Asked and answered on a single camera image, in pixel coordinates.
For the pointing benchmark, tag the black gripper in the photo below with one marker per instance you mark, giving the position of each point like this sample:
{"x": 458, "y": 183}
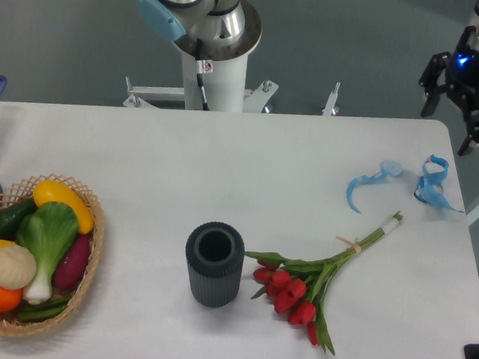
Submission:
{"x": 462, "y": 82}

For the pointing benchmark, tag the red tulip bouquet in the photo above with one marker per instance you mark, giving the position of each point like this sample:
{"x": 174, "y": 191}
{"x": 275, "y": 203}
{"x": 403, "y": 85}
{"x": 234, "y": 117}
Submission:
{"x": 298, "y": 287}

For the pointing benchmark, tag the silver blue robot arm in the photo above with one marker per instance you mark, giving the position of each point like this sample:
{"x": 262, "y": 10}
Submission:
{"x": 215, "y": 38}

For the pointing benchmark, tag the blue tangled ribbon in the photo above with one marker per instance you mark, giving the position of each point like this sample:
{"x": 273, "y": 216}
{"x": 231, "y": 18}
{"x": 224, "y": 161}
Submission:
{"x": 429, "y": 188}

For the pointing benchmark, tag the light blue curled ribbon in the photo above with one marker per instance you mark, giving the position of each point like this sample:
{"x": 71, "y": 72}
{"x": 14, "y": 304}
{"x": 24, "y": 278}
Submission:
{"x": 388, "y": 168}

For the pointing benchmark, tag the dark grey ribbed vase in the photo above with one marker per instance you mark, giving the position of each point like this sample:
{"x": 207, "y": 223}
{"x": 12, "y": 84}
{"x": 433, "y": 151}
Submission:
{"x": 214, "y": 253}

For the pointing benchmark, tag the yellow squash toy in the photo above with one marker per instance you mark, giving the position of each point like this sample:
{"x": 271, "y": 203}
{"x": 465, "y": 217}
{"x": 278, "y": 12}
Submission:
{"x": 53, "y": 191}

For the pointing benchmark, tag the purple sweet potato toy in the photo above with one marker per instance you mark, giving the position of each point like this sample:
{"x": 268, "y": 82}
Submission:
{"x": 71, "y": 270}

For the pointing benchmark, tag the green bok choy toy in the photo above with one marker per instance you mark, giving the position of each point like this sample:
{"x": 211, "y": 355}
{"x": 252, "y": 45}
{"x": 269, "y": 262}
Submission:
{"x": 47, "y": 234}

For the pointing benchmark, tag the woven wicker basket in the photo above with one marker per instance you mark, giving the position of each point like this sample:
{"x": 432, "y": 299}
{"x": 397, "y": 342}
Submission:
{"x": 9, "y": 326}

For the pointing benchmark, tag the green bean pods toy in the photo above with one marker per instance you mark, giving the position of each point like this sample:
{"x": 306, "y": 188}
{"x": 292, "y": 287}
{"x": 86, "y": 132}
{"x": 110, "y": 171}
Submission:
{"x": 42, "y": 312}

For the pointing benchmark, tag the dark green cucumber toy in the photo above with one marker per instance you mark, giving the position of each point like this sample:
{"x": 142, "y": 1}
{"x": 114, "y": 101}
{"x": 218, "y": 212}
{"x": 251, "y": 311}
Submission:
{"x": 12, "y": 216}

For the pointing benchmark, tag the cream garlic bulb toy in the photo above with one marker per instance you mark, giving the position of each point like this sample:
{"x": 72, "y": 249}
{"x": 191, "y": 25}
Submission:
{"x": 17, "y": 267}

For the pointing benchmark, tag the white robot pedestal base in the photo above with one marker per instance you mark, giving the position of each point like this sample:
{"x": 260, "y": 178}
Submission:
{"x": 208, "y": 86}

